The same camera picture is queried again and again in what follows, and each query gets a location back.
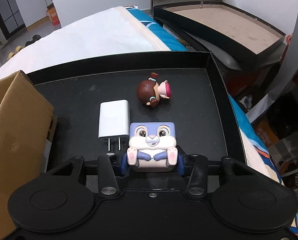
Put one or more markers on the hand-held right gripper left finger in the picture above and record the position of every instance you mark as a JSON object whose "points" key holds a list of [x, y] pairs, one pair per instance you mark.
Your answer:
{"points": [[121, 163]]}

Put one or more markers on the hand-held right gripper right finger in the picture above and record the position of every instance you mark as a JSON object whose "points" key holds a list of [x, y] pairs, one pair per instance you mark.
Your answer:
{"points": [[181, 164]]}

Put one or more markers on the white plug charger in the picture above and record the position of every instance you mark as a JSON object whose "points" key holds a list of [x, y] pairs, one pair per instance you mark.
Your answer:
{"points": [[114, 118]]}

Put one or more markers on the orange carton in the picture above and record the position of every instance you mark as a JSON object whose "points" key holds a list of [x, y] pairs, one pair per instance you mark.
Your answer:
{"points": [[53, 16]]}

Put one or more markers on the brown-haired doll figure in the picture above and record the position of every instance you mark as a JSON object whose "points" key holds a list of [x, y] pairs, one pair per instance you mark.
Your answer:
{"points": [[149, 90]]}

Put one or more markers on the cardboard box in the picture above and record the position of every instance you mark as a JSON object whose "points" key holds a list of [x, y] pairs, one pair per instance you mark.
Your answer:
{"points": [[16, 135]]}

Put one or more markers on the black slipper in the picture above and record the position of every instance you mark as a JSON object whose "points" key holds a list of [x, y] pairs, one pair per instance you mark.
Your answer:
{"points": [[36, 37], [29, 42]]}

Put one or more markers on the black shallow tray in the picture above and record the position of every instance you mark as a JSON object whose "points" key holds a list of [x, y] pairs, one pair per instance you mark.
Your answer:
{"points": [[193, 120]]}

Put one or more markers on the white floor cabinet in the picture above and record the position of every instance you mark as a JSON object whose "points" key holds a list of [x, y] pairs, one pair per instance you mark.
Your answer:
{"points": [[31, 5]]}

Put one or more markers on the purple bunny cube toy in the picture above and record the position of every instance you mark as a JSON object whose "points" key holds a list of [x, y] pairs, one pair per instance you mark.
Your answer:
{"points": [[152, 136]]}

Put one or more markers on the black box lid brown inside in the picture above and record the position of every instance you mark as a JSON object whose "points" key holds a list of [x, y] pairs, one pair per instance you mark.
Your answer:
{"points": [[226, 22]]}

